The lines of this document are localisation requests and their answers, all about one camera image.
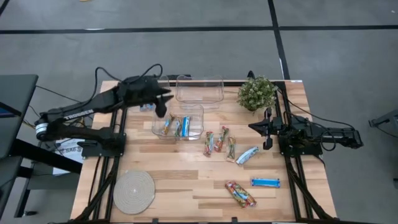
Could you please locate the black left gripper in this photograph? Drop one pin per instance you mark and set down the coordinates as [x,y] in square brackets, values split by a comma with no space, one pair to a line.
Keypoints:
[140,90]

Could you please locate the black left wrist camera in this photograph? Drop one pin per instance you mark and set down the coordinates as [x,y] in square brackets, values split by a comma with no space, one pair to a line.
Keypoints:
[161,109]

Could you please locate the small potted green plant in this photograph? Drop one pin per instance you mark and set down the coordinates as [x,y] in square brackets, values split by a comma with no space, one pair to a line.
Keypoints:
[256,93]

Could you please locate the dark grey desk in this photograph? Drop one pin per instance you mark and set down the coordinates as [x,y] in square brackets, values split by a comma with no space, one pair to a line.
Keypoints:
[17,102]

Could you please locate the clear plastic bin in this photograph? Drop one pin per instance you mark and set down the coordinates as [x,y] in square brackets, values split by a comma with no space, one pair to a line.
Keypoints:
[132,109]
[202,91]
[197,113]

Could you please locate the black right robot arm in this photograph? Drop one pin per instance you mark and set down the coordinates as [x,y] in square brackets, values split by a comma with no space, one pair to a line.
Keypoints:
[339,134]

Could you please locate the grey stand leg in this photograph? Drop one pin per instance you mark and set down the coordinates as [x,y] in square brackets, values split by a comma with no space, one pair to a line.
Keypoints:
[385,118]

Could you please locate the round woven beige mat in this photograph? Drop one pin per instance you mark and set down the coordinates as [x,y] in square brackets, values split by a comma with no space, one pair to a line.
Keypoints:
[133,192]

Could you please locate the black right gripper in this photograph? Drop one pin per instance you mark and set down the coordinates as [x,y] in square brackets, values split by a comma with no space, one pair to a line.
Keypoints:
[275,127]

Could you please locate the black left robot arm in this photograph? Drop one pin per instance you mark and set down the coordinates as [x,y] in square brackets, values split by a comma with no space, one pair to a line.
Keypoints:
[77,113]

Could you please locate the white cardboard box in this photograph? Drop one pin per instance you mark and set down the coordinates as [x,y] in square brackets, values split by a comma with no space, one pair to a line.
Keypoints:
[66,155]

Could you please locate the orange red granola bar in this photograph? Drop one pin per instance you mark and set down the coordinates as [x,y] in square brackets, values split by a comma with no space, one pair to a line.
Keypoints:
[235,194]
[247,196]

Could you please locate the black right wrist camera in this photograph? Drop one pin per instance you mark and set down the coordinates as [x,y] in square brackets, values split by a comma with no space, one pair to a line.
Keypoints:
[268,143]

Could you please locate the blue white granola bar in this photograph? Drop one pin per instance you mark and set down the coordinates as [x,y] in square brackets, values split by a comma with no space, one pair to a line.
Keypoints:
[247,155]

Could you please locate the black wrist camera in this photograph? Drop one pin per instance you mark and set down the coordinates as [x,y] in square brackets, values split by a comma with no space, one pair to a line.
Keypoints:
[268,143]
[161,109]

